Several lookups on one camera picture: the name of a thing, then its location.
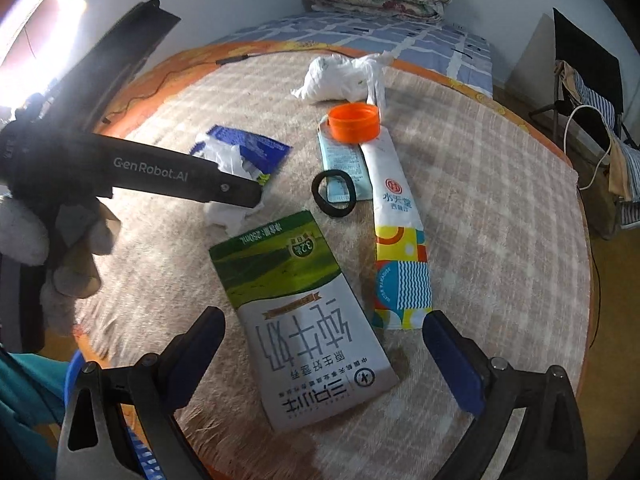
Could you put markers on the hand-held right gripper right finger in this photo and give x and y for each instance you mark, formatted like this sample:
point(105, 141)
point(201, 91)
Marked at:
point(452, 360)

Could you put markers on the green and white milk carton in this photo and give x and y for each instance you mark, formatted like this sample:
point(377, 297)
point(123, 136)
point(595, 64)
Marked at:
point(300, 310)

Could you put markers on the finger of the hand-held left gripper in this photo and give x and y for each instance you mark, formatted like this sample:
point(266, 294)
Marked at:
point(235, 191)

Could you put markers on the black folding chair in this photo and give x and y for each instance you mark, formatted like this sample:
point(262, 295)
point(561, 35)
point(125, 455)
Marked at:
point(585, 45)

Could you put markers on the light blue packet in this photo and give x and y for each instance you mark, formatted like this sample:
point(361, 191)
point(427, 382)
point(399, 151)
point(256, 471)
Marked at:
point(342, 160)

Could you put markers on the person's left hand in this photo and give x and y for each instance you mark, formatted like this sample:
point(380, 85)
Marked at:
point(22, 232)

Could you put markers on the blue and white wrapper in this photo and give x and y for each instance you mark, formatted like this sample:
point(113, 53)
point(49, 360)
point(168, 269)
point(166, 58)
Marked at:
point(252, 145)

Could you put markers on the blue striped cloth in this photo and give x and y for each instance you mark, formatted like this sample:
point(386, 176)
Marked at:
point(595, 95)

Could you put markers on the beige plaid blanket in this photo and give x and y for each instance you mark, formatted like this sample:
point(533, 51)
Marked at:
point(475, 185)

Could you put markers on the tan cloth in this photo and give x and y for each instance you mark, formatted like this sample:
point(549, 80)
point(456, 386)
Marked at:
point(620, 170)

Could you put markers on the long colourful paper packet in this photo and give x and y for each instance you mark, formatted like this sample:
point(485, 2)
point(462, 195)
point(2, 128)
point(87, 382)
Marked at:
point(400, 240)

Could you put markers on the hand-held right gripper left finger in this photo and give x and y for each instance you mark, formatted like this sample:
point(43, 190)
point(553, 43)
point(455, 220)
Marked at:
point(200, 355)

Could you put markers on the blue patterned bed sheet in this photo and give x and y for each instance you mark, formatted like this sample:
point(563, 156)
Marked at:
point(400, 35)

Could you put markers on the crumpled white plastic bag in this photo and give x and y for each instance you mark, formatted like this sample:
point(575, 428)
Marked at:
point(330, 80)

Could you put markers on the white tissue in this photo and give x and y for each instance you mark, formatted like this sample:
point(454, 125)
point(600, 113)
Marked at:
point(227, 215)

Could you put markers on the orange plastic cap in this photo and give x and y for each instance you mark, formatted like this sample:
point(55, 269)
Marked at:
point(352, 125)

